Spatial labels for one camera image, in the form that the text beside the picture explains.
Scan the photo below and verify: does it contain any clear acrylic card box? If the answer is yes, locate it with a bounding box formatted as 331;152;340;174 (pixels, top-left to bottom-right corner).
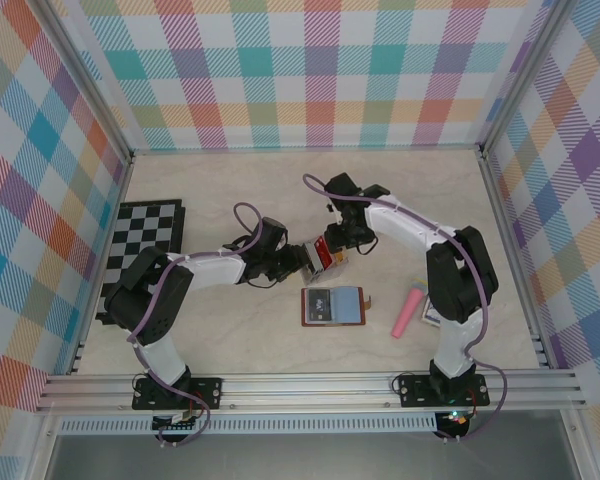
299;233;352;290

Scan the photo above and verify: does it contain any red card stack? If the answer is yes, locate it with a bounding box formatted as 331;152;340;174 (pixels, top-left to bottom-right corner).
309;237;335;269

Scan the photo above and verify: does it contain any black credit card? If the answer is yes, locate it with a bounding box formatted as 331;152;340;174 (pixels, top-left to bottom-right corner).
304;289;332;324

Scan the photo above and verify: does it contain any brown leather card holder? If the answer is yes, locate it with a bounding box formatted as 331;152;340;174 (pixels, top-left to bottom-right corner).
299;285;375;329

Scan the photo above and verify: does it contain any blue playing card deck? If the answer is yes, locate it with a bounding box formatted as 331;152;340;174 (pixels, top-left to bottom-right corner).
419;298;442;329

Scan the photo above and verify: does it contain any pink tube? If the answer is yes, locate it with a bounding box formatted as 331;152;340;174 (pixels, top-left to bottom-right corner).
391;277;426;340

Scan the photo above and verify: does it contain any black silver chessboard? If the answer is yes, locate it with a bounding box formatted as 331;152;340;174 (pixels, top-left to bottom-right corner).
94;198;187;326

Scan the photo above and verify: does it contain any back aluminium rail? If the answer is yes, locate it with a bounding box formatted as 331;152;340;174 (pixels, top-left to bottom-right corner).
129;143;484;157

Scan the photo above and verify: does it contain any wide aluminium base rail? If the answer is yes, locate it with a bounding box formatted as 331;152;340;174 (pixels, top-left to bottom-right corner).
34;369;589;414

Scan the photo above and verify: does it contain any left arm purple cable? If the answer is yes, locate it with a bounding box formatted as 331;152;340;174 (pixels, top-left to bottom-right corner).
129;201;269;449

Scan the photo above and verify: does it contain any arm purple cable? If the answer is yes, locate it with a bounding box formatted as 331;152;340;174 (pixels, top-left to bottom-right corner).
302;173;510;444
129;201;269;449

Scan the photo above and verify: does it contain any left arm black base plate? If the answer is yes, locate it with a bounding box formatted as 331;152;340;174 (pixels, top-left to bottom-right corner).
131;377;225;412

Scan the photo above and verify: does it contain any slotted white cable duct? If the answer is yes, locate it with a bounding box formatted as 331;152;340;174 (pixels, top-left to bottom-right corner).
58;417;439;436

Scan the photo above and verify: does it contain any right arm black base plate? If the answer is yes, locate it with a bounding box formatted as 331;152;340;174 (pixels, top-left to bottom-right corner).
396;374;490;409

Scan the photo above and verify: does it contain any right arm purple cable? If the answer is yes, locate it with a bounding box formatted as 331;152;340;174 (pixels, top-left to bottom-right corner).
302;173;510;444

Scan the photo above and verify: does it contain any left side aluminium rail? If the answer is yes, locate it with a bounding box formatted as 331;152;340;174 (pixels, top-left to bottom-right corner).
67;154;136;376

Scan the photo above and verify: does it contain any right aluminium corner post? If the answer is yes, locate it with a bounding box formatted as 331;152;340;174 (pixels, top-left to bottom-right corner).
477;0;581;156

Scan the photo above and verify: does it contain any aluminium corner post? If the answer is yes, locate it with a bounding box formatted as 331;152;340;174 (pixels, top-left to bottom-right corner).
32;0;134;166
477;0;581;156

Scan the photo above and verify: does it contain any left aluminium corner post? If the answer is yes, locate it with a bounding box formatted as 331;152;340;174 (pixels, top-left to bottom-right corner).
32;0;134;166

